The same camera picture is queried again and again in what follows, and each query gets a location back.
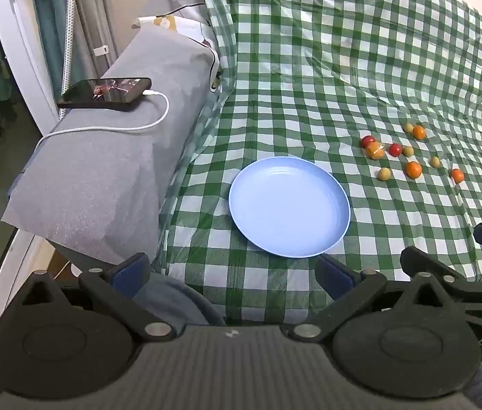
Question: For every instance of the white dotted pole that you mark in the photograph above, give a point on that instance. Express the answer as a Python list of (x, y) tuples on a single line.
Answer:
[(69, 30)]

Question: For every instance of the green checked tablecloth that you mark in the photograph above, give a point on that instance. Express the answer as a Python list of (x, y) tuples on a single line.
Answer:
[(309, 72)]

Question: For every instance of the black smartphone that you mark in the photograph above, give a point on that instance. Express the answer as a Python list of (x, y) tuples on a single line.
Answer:
[(104, 92)]

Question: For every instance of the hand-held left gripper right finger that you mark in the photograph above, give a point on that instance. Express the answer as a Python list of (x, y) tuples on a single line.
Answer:
[(331, 271)]

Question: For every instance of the white door frame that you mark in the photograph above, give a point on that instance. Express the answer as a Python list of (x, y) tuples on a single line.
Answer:
[(19, 42)]

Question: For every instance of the small yellow round fruit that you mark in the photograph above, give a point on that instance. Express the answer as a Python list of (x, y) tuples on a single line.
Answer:
[(408, 151), (435, 162), (384, 174), (408, 127)]

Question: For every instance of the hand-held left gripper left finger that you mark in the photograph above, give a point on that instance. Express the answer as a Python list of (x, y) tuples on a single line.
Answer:
[(128, 271)]

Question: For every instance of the small white wall clip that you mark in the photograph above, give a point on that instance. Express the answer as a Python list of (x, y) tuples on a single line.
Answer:
[(101, 50)]

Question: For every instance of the teal curtain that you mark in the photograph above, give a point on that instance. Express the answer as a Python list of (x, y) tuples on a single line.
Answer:
[(51, 21)]

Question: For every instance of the grey-blue clothing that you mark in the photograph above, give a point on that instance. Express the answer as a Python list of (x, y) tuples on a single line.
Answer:
[(172, 299)]

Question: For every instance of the grey cloth-covered cushion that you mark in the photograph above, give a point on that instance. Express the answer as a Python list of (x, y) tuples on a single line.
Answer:
[(108, 171)]

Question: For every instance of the red cherry tomato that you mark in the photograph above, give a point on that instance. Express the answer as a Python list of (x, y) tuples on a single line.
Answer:
[(396, 149), (367, 141)]

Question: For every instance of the light blue plate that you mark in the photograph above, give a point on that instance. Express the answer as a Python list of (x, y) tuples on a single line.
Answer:
[(288, 207)]

